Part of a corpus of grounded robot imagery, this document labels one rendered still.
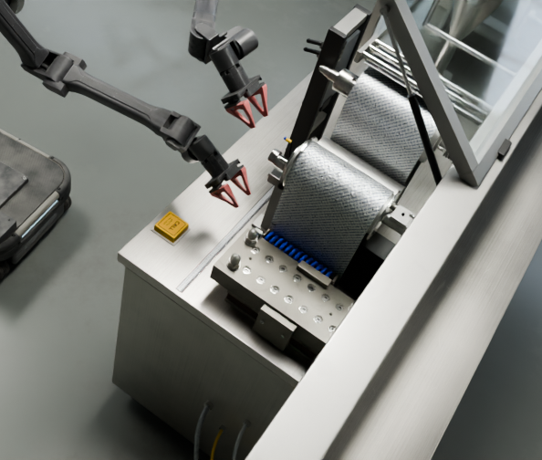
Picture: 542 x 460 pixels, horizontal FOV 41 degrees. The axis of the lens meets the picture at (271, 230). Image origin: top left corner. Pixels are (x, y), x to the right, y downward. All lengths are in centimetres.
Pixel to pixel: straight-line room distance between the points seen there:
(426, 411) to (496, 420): 187
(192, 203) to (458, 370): 102
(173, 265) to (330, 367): 101
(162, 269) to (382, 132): 69
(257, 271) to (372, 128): 47
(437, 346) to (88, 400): 165
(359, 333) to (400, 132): 86
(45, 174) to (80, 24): 127
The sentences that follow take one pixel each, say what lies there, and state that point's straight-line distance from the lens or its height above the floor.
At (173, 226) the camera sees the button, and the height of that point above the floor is 92.
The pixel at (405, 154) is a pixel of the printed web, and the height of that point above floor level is 130.
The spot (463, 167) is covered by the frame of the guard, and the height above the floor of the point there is 168.
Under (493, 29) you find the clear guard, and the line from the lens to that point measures 154.
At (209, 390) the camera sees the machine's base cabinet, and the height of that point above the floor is 54.
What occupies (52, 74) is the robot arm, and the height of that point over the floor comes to 117.
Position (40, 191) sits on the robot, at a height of 24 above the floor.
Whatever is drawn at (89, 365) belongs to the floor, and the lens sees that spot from 282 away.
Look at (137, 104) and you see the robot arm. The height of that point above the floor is 120.
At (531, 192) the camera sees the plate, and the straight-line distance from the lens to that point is 176.
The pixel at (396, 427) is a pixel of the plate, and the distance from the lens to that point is 129.
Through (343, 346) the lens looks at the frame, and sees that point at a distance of 106.
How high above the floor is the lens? 255
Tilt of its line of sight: 51 degrees down
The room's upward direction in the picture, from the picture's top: 21 degrees clockwise
